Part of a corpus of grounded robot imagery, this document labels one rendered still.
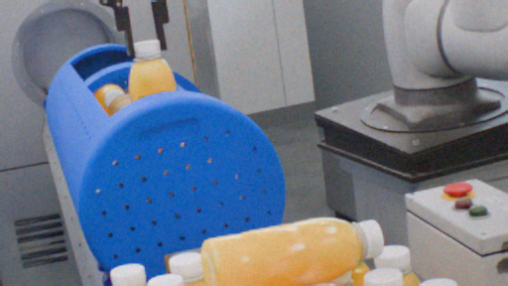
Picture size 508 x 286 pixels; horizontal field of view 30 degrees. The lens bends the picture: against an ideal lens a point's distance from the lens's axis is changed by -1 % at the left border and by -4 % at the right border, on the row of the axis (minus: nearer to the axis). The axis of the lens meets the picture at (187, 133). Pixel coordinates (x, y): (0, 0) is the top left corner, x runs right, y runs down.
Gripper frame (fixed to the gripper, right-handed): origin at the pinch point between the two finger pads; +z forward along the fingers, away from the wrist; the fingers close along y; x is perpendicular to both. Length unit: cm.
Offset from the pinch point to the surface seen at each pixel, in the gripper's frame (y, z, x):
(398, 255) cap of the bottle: -17, 24, 44
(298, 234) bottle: -5, 19, 47
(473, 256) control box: -24, 25, 47
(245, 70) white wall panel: -137, 82, -516
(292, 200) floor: -110, 130, -342
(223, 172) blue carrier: -6.1, 19.8, 11.3
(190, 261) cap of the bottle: 3.3, 24.1, 32.2
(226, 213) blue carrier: -5.7, 25.4, 11.3
